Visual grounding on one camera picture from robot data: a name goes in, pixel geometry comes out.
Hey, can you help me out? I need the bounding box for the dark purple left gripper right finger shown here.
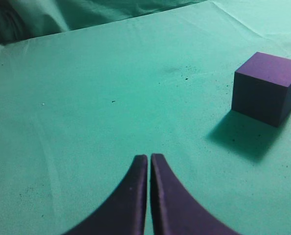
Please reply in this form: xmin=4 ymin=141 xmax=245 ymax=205
xmin=150 ymin=153 xmax=237 ymax=235

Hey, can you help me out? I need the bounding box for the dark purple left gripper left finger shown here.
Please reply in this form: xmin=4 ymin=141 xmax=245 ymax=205
xmin=66 ymin=155 xmax=148 ymax=235

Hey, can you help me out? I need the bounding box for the dark purple cube block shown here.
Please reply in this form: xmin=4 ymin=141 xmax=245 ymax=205
xmin=231 ymin=52 xmax=291 ymax=127

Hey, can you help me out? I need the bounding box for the green backdrop cloth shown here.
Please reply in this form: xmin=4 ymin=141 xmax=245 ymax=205
xmin=0 ymin=0 xmax=291 ymax=47

